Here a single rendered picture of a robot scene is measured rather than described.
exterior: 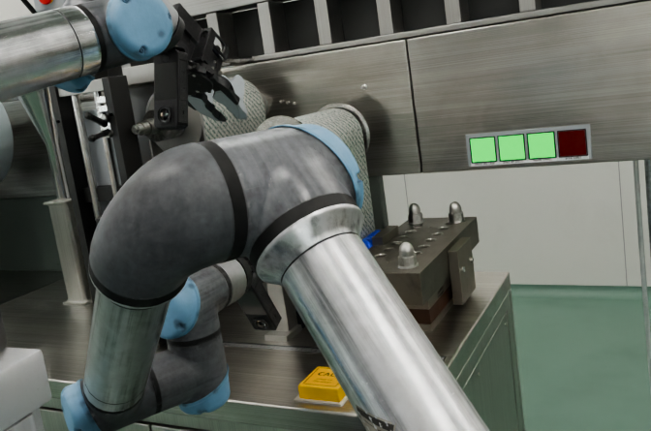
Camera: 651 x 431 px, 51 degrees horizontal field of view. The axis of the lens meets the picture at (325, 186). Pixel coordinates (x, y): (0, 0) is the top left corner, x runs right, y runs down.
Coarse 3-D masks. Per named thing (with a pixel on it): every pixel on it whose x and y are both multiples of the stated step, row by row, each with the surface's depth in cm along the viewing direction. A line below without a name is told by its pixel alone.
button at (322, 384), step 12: (312, 372) 109; (324, 372) 108; (300, 384) 105; (312, 384) 104; (324, 384) 104; (336, 384) 103; (300, 396) 105; (312, 396) 104; (324, 396) 103; (336, 396) 102
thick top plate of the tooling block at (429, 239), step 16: (416, 224) 153; (432, 224) 150; (448, 224) 150; (464, 224) 146; (400, 240) 140; (416, 240) 139; (432, 240) 138; (448, 240) 135; (384, 256) 132; (432, 256) 126; (448, 256) 132; (384, 272) 120; (400, 272) 119; (416, 272) 118; (432, 272) 123; (448, 272) 131; (400, 288) 119; (416, 288) 118; (432, 288) 123; (416, 304) 118
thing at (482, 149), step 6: (486, 138) 143; (492, 138) 142; (474, 144) 144; (480, 144) 144; (486, 144) 143; (492, 144) 143; (474, 150) 145; (480, 150) 144; (486, 150) 144; (492, 150) 143; (474, 156) 145; (480, 156) 144; (486, 156) 144; (492, 156) 143
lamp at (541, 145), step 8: (528, 136) 139; (536, 136) 138; (544, 136) 138; (552, 136) 137; (536, 144) 139; (544, 144) 138; (552, 144) 137; (536, 152) 139; (544, 152) 138; (552, 152) 138
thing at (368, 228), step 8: (360, 160) 145; (360, 168) 145; (360, 176) 145; (368, 184) 148; (368, 192) 148; (368, 200) 148; (368, 208) 148; (368, 216) 147; (368, 224) 147; (360, 232) 143; (368, 232) 147
